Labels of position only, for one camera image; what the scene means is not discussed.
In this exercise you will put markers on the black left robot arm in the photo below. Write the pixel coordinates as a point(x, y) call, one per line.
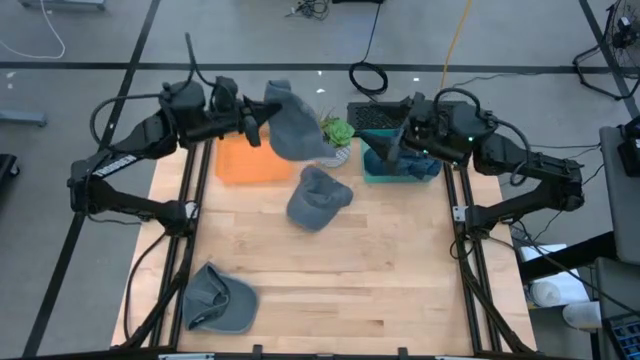
point(150, 137)

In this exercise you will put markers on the black table edge frame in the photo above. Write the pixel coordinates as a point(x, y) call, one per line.
point(257, 351)

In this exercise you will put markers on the black equipment corner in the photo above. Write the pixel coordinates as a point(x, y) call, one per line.
point(6, 167)

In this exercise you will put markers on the white paper roll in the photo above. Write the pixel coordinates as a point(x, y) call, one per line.
point(555, 292)
point(582, 316)

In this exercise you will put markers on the grey furniture foot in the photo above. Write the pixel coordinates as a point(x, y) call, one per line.
point(60, 4)
point(22, 118)

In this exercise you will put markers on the grey cap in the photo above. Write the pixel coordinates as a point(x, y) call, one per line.
point(235, 310)
point(295, 130)
point(317, 200)

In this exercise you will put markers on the black floor fan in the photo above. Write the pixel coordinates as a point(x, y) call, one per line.
point(625, 30)

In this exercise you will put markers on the black keyboard blue keys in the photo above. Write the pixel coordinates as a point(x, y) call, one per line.
point(625, 335)

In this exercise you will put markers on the white box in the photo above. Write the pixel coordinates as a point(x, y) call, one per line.
point(542, 252)

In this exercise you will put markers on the potted succulent patterned pot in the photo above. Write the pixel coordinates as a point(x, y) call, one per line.
point(340, 132)

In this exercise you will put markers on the black device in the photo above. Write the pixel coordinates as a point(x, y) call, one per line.
point(631, 155)

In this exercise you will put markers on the grey side table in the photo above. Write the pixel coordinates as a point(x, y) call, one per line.
point(625, 215)

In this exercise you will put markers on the black perforated computer case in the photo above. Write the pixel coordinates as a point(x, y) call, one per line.
point(370, 116)

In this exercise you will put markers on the orange plastic bin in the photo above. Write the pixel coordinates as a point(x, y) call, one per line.
point(245, 165)

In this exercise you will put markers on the silver metal bracket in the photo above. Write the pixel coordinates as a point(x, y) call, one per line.
point(187, 357)
point(452, 358)

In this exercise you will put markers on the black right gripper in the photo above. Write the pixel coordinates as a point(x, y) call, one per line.
point(425, 130)

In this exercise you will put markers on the black beam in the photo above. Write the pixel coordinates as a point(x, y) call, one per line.
point(585, 250)

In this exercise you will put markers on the teal plastic bin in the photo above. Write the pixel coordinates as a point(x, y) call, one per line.
point(400, 179)

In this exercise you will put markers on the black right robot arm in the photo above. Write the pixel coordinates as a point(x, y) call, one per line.
point(540, 167)

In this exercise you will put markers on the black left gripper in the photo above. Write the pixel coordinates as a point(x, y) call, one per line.
point(220, 120)

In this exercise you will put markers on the black aluminium frame rails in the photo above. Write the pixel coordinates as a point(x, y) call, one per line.
point(467, 295)
point(186, 250)

